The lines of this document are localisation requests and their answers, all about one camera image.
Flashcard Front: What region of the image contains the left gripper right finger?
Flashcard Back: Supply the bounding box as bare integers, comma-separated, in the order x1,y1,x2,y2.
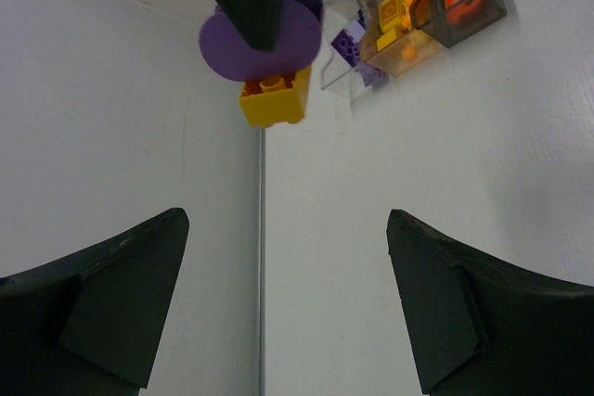
386,210,593,395

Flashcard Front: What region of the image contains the small orange-yellow lego brick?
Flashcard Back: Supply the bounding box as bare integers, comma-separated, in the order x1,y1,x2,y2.
401,45,418,61

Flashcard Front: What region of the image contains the dark purple plate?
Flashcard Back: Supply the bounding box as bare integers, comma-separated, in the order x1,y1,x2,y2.
358,64,387,87

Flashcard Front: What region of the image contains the clear plastic container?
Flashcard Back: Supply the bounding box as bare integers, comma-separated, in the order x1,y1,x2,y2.
320,0,507,100

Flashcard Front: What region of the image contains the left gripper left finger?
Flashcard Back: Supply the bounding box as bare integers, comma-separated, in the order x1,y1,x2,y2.
1,208,189,395

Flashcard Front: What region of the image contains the purple round flower lego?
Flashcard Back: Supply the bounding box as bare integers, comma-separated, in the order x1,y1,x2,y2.
199,0,323,82

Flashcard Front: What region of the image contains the small yellow duplo brick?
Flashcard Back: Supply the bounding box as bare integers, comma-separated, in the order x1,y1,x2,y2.
239,66,312,128

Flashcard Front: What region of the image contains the light purple duplo brick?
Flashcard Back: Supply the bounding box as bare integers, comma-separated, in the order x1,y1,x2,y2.
331,29,360,68

